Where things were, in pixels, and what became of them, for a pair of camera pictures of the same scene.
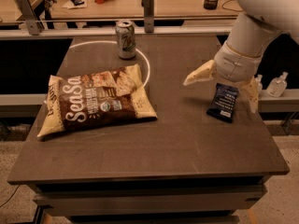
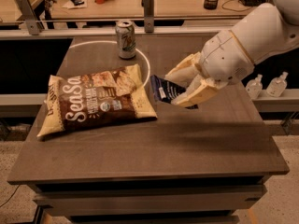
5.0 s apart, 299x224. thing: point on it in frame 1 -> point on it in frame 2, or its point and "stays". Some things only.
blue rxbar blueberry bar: x=221 y=105 -> x=166 y=91
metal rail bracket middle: x=148 y=2 stays
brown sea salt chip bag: x=90 y=99 stays
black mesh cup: x=210 y=2 stays
